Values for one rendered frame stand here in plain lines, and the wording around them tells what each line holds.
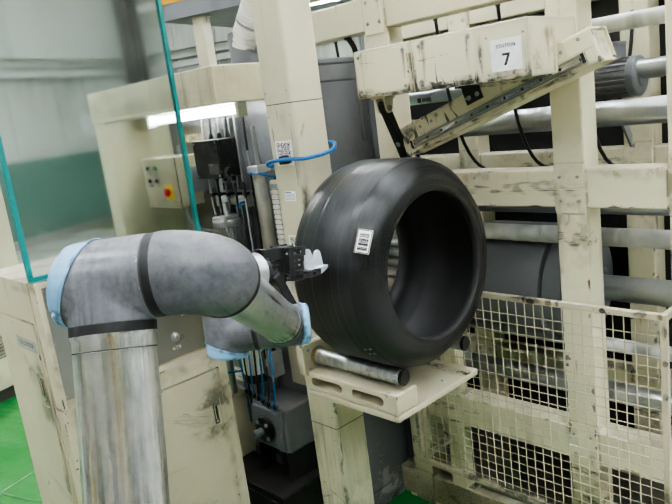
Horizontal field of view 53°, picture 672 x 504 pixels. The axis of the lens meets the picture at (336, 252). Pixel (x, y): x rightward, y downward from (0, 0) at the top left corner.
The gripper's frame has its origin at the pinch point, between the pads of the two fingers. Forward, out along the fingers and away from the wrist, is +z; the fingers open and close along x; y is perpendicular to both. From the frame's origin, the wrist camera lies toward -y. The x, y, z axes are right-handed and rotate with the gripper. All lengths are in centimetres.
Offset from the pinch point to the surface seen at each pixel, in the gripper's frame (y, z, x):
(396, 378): -31.1, 17.3, -8.0
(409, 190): 18.6, 20.0, -12.1
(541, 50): 52, 47, -34
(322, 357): -30.6, 17.4, 21.1
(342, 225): 10.8, 4.0, -3.5
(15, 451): -124, 2, 261
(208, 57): 163, 365, 589
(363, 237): 8.0, 4.4, -10.2
